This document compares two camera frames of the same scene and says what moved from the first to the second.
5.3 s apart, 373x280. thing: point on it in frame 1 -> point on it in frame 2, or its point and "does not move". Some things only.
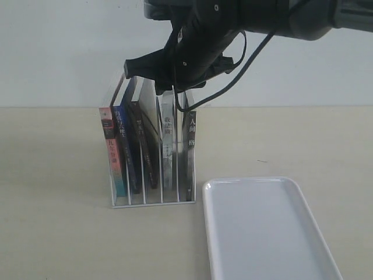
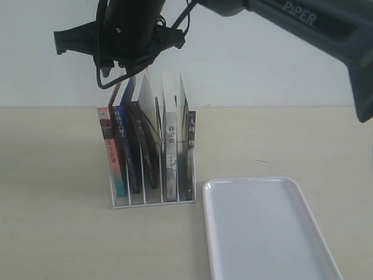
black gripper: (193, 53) -> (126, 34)
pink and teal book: (119, 188) does not move
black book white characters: (187, 156) does not move
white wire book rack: (153, 146) does not move
